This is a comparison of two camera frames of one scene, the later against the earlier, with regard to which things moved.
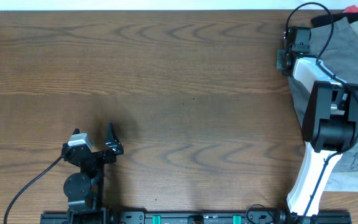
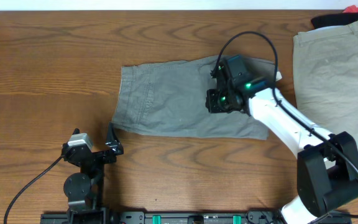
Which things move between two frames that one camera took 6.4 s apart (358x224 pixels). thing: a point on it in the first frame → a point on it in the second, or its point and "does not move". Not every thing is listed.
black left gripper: x=96 y=156 does not move
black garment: x=322 y=20 does not move
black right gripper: x=281 y=59 → x=217 y=79
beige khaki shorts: x=344 y=47 does not move
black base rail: x=105 y=216 does not move
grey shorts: x=345 y=46 → x=169 y=98
